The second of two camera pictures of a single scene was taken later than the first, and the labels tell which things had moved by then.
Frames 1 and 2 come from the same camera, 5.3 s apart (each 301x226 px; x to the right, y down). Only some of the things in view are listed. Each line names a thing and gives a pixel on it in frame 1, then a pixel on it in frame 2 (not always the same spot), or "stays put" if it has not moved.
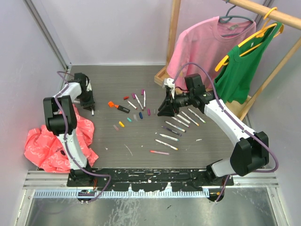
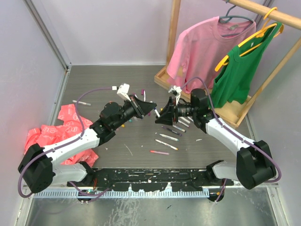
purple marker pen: (171, 131) stays put
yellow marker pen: (167, 145) stays put
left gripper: (90, 105) to (145, 107)
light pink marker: (159, 152) stays put
